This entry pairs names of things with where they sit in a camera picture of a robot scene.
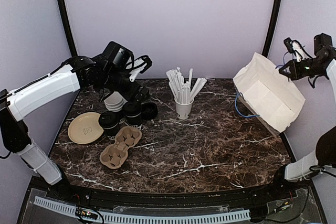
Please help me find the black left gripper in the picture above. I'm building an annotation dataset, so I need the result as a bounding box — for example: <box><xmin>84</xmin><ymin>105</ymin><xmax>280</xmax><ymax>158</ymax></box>
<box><xmin>101</xmin><ymin>68</ymin><xmax>150</xmax><ymax>106</ymax></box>

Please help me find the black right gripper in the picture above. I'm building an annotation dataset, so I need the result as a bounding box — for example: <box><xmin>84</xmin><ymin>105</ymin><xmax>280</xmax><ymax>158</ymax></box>
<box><xmin>279</xmin><ymin>57</ymin><xmax>328</xmax><ymax>80</ymax></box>

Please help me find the stack of paper cups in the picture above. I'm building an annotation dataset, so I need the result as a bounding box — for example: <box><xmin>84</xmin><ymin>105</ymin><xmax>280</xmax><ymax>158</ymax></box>
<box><xmin>104</xmin><ymin>92</ymin><xmax>125</xmax><ymax>112</ymax></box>

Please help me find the black coffee cup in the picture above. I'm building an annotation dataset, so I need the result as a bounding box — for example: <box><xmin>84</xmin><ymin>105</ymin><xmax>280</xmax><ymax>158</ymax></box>
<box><xmin>122</xmin><ymin>102</ymin><xmax>142</xmax><ymax>127</ymax></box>
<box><xmin>98</xmin><ymin>111</ymin><xmax>120</xmax><ymax>140</ymax></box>

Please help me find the stack of black lids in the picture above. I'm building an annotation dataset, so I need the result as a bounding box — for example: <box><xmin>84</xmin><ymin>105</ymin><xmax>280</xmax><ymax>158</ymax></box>
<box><xmin>141</xmin><ymin>102</ymin><xmax>158</xmax><ymax>121</ymax></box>

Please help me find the checkered paper bag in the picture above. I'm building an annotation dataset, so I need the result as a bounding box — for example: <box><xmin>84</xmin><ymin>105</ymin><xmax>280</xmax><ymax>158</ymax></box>
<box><xmin>233</xmin><ymin>53</ymin><xmax>305</xmax><ymax>133</ymax></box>

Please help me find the brown pulp cup carrier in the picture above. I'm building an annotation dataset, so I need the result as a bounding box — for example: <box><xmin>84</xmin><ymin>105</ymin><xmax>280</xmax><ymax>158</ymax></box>
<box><xmin>100</xmin><ymin>126</ymin><xmax>142</xmax><ymax>169</ymax></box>

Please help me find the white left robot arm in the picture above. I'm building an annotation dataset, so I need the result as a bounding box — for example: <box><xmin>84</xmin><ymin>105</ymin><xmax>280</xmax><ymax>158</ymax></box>
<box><xmin>1</xmin><ymin>55</ymin><xmax>152</xmax><ymax>201</ymax></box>

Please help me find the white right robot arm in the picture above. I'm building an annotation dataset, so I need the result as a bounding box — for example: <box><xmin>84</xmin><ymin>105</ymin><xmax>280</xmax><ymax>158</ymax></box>
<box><xmin>268</xmin><ymin>45</ymin><xmax>335</xmax><ymax>200</ymax></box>

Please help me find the bundle of wrapped straws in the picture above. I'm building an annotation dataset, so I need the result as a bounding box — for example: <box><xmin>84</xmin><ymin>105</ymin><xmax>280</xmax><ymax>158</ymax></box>
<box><xmin>166</xmin><ymin>67</ymin><xmax>207</xmax><ymax>105</ymax></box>

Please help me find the white cup holding straws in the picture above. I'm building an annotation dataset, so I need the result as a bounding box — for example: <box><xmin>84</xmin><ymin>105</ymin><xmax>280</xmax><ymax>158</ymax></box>
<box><xmin>175</xmin><ymin>99</ymin><xmax>194</xmax><ymax>120</ymax></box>

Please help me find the beige round plate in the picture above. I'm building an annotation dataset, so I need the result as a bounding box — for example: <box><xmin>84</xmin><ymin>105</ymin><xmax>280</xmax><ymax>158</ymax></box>
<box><xmin>68</xmin><ymin>112</ymin><xmax>104</xmax><ymax>145</ymax></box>

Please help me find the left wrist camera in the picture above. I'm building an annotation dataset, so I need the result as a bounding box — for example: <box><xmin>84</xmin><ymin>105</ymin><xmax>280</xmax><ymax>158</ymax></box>
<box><xmin>102</xmin><ymin>41</ymin><xmax>134</xmax><ymax>70</ymax></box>

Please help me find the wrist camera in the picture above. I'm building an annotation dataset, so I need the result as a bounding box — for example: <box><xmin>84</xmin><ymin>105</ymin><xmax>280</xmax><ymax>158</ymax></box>
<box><xmin>102</xmin><ymin>41</ymin><xmax>134</xmax><ymax>70</ymax></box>
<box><xmin>313</xmin><ymin>33</ymin><xmax>333</xmax><ymax>56</ymax></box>

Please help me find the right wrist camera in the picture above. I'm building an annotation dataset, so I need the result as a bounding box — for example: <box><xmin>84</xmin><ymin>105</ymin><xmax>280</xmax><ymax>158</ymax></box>
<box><xmin>313</xmin><ymin>33</ymin><xmax>333</xmax><ymax>56</ymax></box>

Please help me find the black front rail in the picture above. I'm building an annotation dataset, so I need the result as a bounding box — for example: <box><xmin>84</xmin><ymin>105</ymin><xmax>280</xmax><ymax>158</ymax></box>
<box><xmin>47</xmin><ymin>182</ymin><xmax>297</xmax><ymax>209</ymax></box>

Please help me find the white slotted cable duct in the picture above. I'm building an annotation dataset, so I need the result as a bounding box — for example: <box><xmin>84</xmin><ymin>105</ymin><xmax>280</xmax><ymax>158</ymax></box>
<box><xmin>33</xmin><ymin>196</ymin><xmax>251</xmax><ymax>223</ymax></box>

